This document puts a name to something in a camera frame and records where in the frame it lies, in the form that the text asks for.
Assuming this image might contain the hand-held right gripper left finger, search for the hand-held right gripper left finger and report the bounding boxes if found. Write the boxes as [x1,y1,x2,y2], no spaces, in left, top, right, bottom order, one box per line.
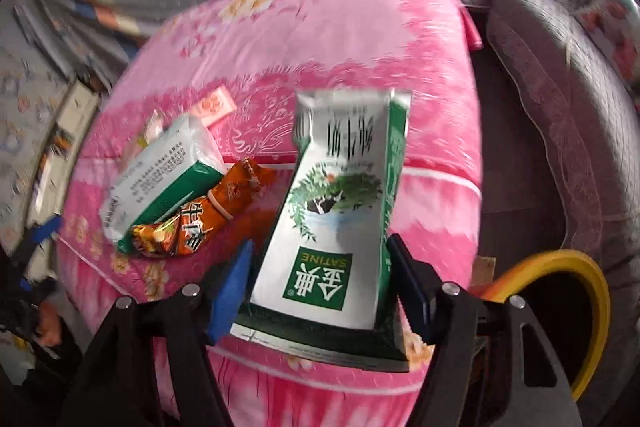
[62,239,256,427]

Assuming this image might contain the white low cabinet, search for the white low cabinet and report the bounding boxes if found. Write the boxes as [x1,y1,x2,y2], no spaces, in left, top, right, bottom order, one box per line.
[25,79,103,218]

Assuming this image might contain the orange snack wrapper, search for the orange snack wrapper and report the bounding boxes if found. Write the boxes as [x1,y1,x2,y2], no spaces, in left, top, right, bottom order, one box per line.
[130,157,276,260]

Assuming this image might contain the white green tissue pack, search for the white green tissue pack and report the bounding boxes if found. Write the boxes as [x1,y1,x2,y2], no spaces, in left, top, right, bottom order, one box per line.
[97,114,228,255]

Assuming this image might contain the pink floral blanket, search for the pink floral blanket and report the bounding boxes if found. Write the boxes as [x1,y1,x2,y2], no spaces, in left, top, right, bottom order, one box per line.
[55,0,483,427]

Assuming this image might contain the pale yellow wrapper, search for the pale yellow wrapper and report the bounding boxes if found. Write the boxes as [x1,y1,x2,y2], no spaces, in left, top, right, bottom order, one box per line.
[135,109,166,152]

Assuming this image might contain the person's left hand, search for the person's left hand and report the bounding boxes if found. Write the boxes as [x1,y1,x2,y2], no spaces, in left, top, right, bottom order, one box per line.
[37,297,63,348]

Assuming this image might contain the pink packet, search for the pink packet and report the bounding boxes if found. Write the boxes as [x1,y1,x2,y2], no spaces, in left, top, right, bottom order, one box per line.
[190,87,236,128]

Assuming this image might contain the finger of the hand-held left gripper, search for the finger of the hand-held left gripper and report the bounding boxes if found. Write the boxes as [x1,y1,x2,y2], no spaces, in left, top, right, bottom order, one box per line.
[20,213,65,258]

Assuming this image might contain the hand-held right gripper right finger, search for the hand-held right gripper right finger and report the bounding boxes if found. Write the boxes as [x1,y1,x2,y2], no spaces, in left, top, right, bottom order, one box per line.
[385,233,585,427]

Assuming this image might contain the yellow plastic bin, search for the yellow plastic bin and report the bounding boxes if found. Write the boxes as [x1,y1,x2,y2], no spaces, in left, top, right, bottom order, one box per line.
[470,249,612,403]

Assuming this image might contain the white green milk carton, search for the white green milk carton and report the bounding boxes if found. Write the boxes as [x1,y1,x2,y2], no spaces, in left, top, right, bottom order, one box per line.
[230,89,413,375]

